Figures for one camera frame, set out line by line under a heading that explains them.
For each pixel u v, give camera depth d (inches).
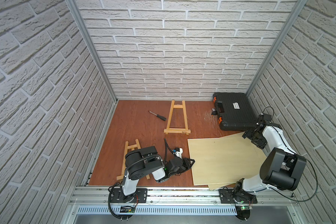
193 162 33.2
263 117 27.6
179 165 26.7
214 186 30.3
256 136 28.6
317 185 16.2
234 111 40.8
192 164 32.0
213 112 44.1
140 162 18.1
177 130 37.5
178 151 32.7
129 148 34.9
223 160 35.7
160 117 42.4
